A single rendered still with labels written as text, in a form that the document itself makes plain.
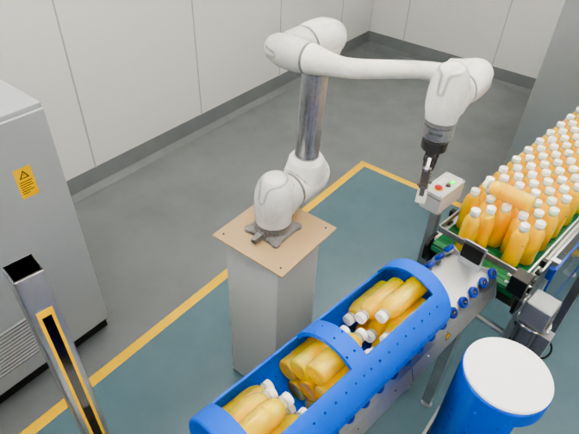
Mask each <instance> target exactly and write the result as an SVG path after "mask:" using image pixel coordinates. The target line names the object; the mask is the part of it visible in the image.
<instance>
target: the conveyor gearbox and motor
mask: <svg viewBox="0 0 579 434"><path fill-rule="evenodd" d="M561 307H562V302H561V301H559V300H558V299H556V298H554V297H552V296H551V295H549V294H547V293H546V292H544V291H542V290H541V289H537V290H536V291H534V293H533V294H530V295H529V296H528V297H527V298H526V297H525V298H524V300H523V301H522V302H521V308H520V310H519V312H518V314H517V320H518V321H517V323H516V321H515V322H514V328H513V330H512V332H511V334H510V336H509V340H512V341H514V342H517V343H519V344H522V345H524V346H525V347H526V348H528V349H529V350H531V351H532V352H534V350H535V349H536V348H539V349H540V350H542V351H545V350H546V348H547V347H548V346H549V345H550V347H551V350H550V352H549V353H548V354H547V355H546V356H543V357H540V359H545V358H547V357H548V356H549V355H550V354H551V353H552V343H551V341H552V339H553V338H554V337H555V335H556V334H555V333H554V332H552V331H551V322H552V321H553V320H554V319H555V317H556V316H557V313H558V312H559V310H560V308H561Z"/></svg>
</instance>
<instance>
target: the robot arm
mask: <svg viewBox="0 0 579 434"><path fill-rule="evenodd" d="M346 38H347V33H346V28H345V26H344V25H343V24H342V23H341V22H339V21H338V20H335V19H333V18H330V17H326V16H323V17H318V18H315V19H312V20H309V21H307V22H304V23H302V24H301V25H299V26H297V27H295V28H292V29H289V30H286V31H285V32H284V33H275V34H272V35H270V36H269V37H268V38H267V39H266V41H265V44H264V52H265V55H266V57H267V58H268V59H269V60H270V61H271V62H272V63H273V64H275V65H277V66H278V67H281V68H283V69H285V70H288V71H292V72H296V73H301V74H302V79H301V89H300V99H299V109H298V119H297V129H296V149H295V150H294V151H293V152H292V153H291V154H290V155H289V158H288V161H287V164H286V165H285V168H284V170H283V171H281V170H271V171H268V172H266V173H265V174H264V175H262V177H261V178H260V179H259V180H258V183H257V185H256V188H255V192H254V213H255V221H254V222H253V223H252V224H250V225H248V226H246V227H245V232H246V233H250V234H252V235H253V237H252V238H251V241H252V243H253V244H257V243H258V242H260V241H262V240H263V241H264V242H266V243H267V244H269V245H270V246H271V247H272V248H274V249H277V248H279V247H280V245H281V244H282V243H283V242H284V241H285V240H286V239H288V238H289V237H290V236H291V235H292V234H294V233H295V232H296V231H299V230H301V229H302V224H301V223H298V222H295V221H293V220H292V215H293V214H294V213H295V212H296V210H297V209H298V208H299V207H300V205H301V204H303V203H304V202H306V201H307V200H309V199H310V198H312V197H313V196H314V195H316V194H317V193H318V192H320V191H321V190H322V189H323V188H324V187H325V185H326V184H327V181H328V179H329V176H330V168H329V165H328V163H327V161H326V160H325V159H324V157H323V155H322V154H321V153H320V146H321V133H322V126H323V119H324V112H325V105H326V98H327V85H328V78H329V77H333V78H347V79H419V80H425V81H428V82H430V84H429V86H428V90H427V93H426V101H425V117H424V121H423V125H422V132H421V134H422V141H421V144H420V146H421V148H422V150H423V151H425V152H426V154H425V155H424V158H423V161H424V162H423V165H422V172H421V176H420V183H417V186H418V190H417V194H416V197H415V202H417V203H420V204H425V201H426V195H427V191H428V188H429V184H432V182H431V181H430V179H431V178H432V173H433V170H434V167H435V165H436V163H437V160H438V158H439V155H440V154H442V153H445V152H446V150H447V147H448V144H449V141H451V140H452V138H453V135H454V132H455V128H456V126H457V124H458V118H459V117H460V115H462V114H463V113H464V111H465V110H466V108H467V107H468V106H469V104H470V103H473V102H474V101H476V100H477V99H479V98H480V97H481V96H482V95H484V93H485V92H486V91H487V90H488V89H489V87H490V86H491V84H492V80H493V76H494V70H493V67H492V65H491V64H490V63H489V62H488V61H487V60H485V59H479V58H473V59H471V58H468V59H449V60H448V61H446V62H444V63H437V62H429V61H418V60H393V59H354V58H347V57H343V56H340V52H341V50H342V49H343V48H344V46H345V43H346Z"/></svg>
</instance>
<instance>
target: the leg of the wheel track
mask: <svg viewBox="0 0 579 434"><path fill-rule="evenodd" d="M461 334H462V332H460V333H459V334H458V335H457V336H456V337H455V338H454V339H453V340H452V341H451V343H450V344H449V345H448V346H447V347H446V348H445V349H444V350H443V351H442V352H441V353H440V354H439V355H438V358H437V360H436V363H435V365H434V367H433V371H432V373H431V376H430V378H429V381H428V383H427V385H426V389H425V392H424V394H423V396H422V398H421V401H420V402H421V404H422V405H423V406H424V407H426V408H428V407H431V406H432V401H433V400H434V398H435V396H436V393H437V392H438V389H439V386H440V383H441V382H442V379H443V377H444V375H445V372H446V369H447V367H448V365H449V362H450V360H451V357H452V355H453V352H454V350H455V348H456V346H457V344H458V340H459V338H460V336H461Z"/></svg>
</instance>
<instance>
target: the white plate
mask: <svg viewBox="0 0 579 434"><path fill-rule="evenodd" d="M464 373H465V376H466V378H467V380H468V382H469V384H470V385H471V386H472V388H473V389H474V390H475V391H476V393H477V394H478V395H479V396H480V397H481V398H483V399H484V400H485V401H487V402H488V403H489V404H490V405H492V406H494V407H496V408H498V409H500V410H502V411H504V412H509V413H513V414H519V415H529V414H534V413H537V412H540V411H542V410H544V409H545V408H546V407H547V406H548V405H549V404H550V402H551V400H552V398H553V394H554V382H553V379H552V376H551V373H550V371H549V370H548V368H547V367H546V365H545V364H544V362H543V361H542V360H541V359H540V358H539V357H538V356H537V355H536V354H535V353H533V352H532V351H531V350H529V349H528V348H526V347H525V346H524V345H522V344H519V343H517V342H514V341H512V340H509V339H506V338H482V339H479V340H477V341H476V342H475V343H473V344H472V345H471V346H470V347H469V348H468V349H467V351H466V352H465V354H464Z"/></svg>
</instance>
